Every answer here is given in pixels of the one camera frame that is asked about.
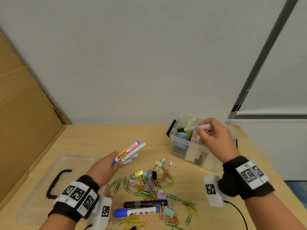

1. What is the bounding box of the black wristband with tags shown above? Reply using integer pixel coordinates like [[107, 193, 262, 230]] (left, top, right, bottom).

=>
[[48, 174, 101, 223], [217, 155, 275, 200]]

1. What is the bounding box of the black left wristband with tags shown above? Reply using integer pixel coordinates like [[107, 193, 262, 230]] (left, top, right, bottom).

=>
[[48, 174, 101, 223]]

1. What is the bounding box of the black perforated wall strip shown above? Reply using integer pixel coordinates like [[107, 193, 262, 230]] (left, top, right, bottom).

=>
[[225, 0, 302, 124]]

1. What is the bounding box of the clear plastic storage box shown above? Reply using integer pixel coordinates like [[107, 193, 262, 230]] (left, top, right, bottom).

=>
[[166, 113, 238, 173]]

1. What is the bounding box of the large white blue-capped marker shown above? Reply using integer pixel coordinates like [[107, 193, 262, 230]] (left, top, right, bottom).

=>
[[114, 206, 160, 218]]

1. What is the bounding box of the pile of colourful paper clips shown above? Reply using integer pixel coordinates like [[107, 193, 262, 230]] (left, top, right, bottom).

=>
[[99, 160, 200, 230]]

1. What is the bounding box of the lilac marker black cap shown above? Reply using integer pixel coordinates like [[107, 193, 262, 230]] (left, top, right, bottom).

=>
[[177, 124, 212, 133]]

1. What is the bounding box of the person's left forearm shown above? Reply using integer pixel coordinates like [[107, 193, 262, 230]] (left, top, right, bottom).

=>
[[38, 214, 77, 230]]

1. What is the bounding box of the wooden table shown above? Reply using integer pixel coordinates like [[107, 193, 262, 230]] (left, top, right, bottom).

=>
[[0, 124, 307, 230]]

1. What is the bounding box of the large black marker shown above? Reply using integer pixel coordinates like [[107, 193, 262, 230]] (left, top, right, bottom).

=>
[[123, 200, 168, 209]]

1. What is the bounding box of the person's right forearm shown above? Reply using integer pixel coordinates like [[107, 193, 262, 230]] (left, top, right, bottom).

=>
[[244, 191, 307, 230]]

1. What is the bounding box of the black right wristband with tags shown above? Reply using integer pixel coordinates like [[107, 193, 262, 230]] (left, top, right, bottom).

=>
[[217, 155, 275, 200]]

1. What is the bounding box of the blue eraser block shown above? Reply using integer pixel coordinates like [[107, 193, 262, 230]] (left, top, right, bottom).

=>
[[177, 133, 190, 144]]

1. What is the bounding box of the grey horizontal wall rail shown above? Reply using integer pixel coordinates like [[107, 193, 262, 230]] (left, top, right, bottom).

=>
[[231, 111, 307, 120]]

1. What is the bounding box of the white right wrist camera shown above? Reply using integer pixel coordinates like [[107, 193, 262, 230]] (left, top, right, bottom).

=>
[[203, 175, 228, 208]]

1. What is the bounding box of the pale lilac thin marker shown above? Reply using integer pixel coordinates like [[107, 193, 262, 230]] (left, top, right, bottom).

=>
[[121, 142, 146, 164]]

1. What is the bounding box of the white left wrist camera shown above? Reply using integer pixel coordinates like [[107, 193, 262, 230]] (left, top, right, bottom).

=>
[[87, 196, 113, 230]]

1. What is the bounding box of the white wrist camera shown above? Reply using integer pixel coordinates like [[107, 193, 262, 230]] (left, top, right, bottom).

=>
[[203, 175, 228, 208], [87, 196, 113, 230]]

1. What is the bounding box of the clear lid with black handle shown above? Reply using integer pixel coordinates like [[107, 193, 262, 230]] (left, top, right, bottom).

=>
[[14, 154, 100, 226]]

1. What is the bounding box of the brown cardboard panel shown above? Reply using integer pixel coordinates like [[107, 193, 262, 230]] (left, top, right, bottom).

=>
[[0, 28, 72, 210]]

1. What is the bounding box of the person's right hand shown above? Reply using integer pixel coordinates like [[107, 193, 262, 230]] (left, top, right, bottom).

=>
[[195, 117, 241, 165]]

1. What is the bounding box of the person's left hand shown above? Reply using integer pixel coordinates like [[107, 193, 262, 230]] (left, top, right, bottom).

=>
[[86, 151, 125, 188]]

